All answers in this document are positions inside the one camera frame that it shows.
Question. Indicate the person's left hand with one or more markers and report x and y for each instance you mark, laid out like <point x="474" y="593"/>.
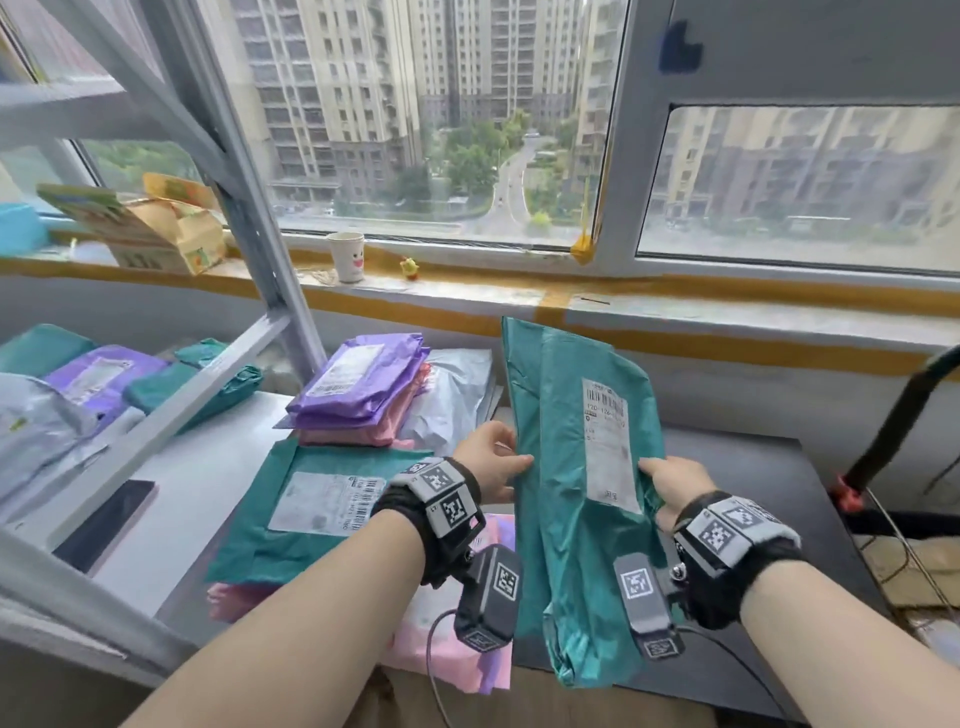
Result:
<point x="491" y="465"/>

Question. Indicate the person's right hand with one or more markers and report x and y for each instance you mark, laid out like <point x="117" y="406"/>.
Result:
<point x="682" y="484"/>

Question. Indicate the grey-white mailer bag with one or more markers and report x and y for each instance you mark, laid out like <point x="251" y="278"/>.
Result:
<point x="457" y="390"/>

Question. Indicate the brown cardboard box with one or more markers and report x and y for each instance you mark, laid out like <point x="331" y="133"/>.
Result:
<point x="937" y="630"/>
<point x="915" y="577"/>

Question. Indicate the person's left forearm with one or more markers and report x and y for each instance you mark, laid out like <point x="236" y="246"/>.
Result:
<point x="285" y="630"/>

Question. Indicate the person's right forearm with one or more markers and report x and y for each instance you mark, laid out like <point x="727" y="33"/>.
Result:
<point x="855" y="645"/>

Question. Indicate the left marker wristband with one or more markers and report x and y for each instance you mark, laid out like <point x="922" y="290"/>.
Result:
<point x="435" y="510"/>

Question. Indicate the marker wristband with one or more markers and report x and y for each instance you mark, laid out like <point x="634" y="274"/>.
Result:
<point x="435" y="510"/>
<point x="735" y="547"/>

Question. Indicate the right marker wristband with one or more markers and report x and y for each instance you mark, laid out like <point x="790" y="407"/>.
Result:
<point x="735" y="547"/>

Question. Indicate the yellow rubber duck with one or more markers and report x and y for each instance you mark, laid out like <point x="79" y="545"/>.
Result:
<point x="409" y="270"/>

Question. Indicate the yellow tape piece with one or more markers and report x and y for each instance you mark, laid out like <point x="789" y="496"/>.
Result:
<point x="583" y="249"/>

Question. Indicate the white paper cup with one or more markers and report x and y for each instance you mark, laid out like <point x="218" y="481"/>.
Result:
<point x="346" y="259"/>

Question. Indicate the white metal shelf rack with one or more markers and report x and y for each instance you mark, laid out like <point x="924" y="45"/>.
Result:
<point x="187" y="480"/>

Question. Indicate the white framed window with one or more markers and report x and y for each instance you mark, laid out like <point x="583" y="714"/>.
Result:
<point x="630" y="150"/>

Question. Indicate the black smartphone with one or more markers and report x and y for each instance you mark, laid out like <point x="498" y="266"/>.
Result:
<point x="105" y="529"/>

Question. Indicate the colourful printed paper box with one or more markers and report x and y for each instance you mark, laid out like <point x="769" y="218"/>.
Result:
<point x="165" y="240"/>

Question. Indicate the blue tape patch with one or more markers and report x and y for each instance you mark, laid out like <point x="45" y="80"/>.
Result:
<point x="679" y="49"/>

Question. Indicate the clear grey plastic bag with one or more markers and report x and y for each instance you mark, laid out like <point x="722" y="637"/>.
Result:
<point x="37" y="435"/>

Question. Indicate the blue plastic basket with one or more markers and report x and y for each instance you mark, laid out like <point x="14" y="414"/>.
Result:
<point x="22" y="229"/>

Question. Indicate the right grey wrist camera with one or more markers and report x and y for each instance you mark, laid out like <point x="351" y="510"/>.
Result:
<point x="645" y="607"/>

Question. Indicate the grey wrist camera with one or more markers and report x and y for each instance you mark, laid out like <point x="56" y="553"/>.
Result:
<point x="645" y="607"/>
<point x="487" y="600"/>

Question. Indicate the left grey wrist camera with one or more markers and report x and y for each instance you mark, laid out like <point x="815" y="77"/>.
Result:
<point x="487" y="600"/>

